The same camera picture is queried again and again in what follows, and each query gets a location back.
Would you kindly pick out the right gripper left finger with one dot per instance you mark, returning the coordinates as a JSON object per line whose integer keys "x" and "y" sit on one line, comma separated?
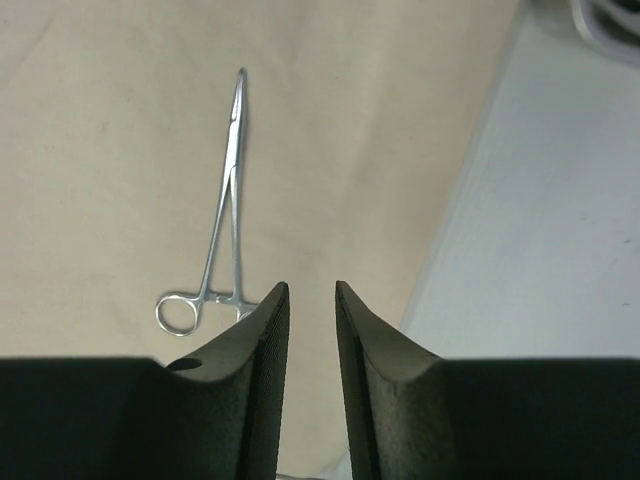
{"x": 214, "y": 413}

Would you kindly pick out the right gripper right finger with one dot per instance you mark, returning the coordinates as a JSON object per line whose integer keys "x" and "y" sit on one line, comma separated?
{"x": 412, "y": 414}

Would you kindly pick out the beige cloth mat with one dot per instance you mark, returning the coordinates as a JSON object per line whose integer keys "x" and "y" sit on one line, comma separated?
{"x": 113, "y": 126}

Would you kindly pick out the stainless steel tray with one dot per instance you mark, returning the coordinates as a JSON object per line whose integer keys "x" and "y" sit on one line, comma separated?
{"x": 611, "y": 27}

